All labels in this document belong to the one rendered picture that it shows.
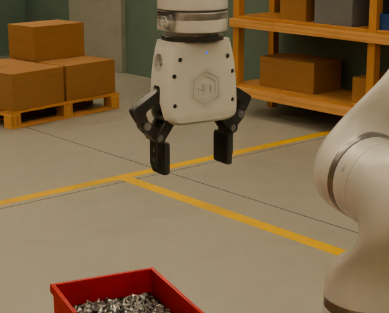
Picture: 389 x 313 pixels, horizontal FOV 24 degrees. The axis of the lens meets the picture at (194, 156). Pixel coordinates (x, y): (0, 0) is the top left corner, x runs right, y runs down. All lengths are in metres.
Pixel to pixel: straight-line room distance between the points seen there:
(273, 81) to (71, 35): 1.89
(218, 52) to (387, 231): 0.31
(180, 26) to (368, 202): 0.33
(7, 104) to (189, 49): 6.42
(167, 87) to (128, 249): 3.57
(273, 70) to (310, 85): 0.42
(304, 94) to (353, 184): 6.24
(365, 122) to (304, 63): 6.17
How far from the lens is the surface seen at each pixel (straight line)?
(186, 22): 1.05
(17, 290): 4.17
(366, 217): 1.16
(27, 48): 8.07
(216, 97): 1.09
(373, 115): 1.25
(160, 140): 1.07
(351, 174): 1.19
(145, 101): 1.06
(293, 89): 7.52
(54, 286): 1.75
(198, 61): 1.06
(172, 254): 4.52
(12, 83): 7.36
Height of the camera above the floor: 1.58
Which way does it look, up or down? 14 degrees down
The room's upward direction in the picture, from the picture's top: straight up
